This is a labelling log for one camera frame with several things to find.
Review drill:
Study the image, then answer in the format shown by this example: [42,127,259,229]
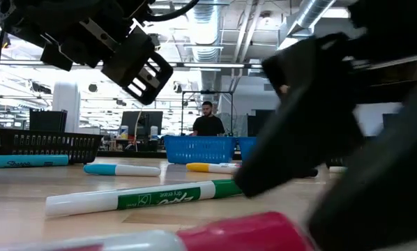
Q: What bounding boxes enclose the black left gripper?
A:
[40,15,175,106]

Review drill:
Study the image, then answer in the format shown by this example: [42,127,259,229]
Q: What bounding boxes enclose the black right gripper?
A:
[262,0,417,105]

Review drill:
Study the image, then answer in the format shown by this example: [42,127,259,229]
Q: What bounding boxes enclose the blue plastic basket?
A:
[163,135,237,165]
[236,136,259,163]

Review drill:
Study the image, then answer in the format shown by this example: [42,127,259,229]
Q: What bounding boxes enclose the yellow thin marker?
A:
[185,162,242,175]

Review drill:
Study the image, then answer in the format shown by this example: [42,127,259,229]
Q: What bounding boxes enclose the red fat Expo marker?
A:
[0,211,316,251]

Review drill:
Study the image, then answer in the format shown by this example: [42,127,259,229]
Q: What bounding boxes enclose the teal Expo marker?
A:
[82,163,162,178]

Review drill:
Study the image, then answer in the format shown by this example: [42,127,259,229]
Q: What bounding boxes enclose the black plastic basket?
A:
[0,128,104,165]

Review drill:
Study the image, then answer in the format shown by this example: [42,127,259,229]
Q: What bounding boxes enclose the light blue highlighter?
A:
[0,153,70,169]

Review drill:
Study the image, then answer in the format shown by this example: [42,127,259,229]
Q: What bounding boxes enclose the green thin Expo marker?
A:
[44,178,244,218]

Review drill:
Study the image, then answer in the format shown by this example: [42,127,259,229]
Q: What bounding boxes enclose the black computer monitor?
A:
[120,110,164,140]

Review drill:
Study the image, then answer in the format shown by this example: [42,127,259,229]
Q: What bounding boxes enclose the person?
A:
[190,100,227,137]

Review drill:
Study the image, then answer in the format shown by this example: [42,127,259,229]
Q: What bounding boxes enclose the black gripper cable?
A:
[144,0,201,23]

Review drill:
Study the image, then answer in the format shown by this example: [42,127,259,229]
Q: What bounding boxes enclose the silver ventilation duct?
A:
[189,0,227,91]

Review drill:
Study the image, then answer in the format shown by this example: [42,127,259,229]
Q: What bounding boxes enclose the black metal rack frame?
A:
[181,90,234,137]

